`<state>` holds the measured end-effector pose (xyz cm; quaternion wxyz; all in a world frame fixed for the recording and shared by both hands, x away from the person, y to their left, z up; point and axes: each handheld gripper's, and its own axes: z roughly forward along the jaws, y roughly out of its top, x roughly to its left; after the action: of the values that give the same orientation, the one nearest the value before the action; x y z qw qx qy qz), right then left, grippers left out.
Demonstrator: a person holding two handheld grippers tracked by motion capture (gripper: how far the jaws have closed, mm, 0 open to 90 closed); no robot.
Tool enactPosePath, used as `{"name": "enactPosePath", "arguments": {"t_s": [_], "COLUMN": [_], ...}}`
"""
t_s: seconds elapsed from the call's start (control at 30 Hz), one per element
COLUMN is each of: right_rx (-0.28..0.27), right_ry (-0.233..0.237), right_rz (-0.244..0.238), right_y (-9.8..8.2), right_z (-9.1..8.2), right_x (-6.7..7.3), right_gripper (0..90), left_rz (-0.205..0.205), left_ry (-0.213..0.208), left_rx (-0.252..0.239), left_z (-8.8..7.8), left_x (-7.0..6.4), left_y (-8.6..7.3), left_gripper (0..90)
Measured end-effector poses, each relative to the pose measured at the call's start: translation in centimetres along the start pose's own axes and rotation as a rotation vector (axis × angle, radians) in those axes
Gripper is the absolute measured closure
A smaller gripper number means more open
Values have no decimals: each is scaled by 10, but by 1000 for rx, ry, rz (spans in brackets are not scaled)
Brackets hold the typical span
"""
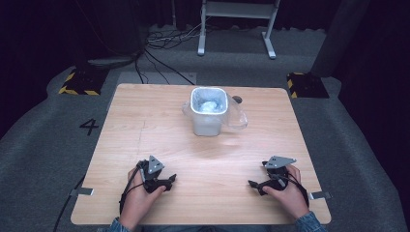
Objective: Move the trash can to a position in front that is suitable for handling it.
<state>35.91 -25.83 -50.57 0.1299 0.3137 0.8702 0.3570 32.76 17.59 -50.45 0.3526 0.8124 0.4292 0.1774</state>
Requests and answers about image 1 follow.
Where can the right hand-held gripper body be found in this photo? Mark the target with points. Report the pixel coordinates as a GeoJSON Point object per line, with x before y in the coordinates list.
{"type": "Point", "coordinates": [278, 175]}

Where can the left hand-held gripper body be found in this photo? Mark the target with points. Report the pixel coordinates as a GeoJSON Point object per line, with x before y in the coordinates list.
{"type": "Point", "coordinates": [151, 172]}

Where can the person's right hand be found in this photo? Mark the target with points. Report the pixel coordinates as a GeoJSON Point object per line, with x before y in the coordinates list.
{"type": "Point", "coordinates": [288, 199]}

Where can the person's left hand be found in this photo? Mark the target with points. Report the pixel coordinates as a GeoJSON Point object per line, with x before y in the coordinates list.
{"type": "Point", "coordinates": [138, 201]}

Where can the grey tape strip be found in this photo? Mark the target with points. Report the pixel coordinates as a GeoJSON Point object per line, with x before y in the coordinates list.
{"type": "Point", "coordinates": [320, 195]}
{"type": "Point", "coordinates": [82, 192]}

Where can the clear plastic bin liner bag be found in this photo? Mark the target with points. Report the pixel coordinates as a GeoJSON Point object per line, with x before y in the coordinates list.
{"type": "Point", "coordinates": [237, 117]}

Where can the white plastic trash bin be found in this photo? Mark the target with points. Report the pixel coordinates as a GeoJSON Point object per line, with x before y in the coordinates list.
{"type": "Point", "coordinates": [209, 112]}

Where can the yellow black striped base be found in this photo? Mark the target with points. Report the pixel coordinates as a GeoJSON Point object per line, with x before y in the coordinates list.
{"type": "Point", "coordinates": [83, 82]}
{"type": "Point", "coordinates": [306, 85]}

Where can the dark grey pillar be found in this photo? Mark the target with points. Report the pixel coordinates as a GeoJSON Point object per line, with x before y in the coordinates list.
{"type": "Point", "coordinates": [341, 35]}

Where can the grey metal stand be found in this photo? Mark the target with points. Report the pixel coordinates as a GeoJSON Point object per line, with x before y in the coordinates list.
{"type": "Point", "coordinates": [237, 9]}

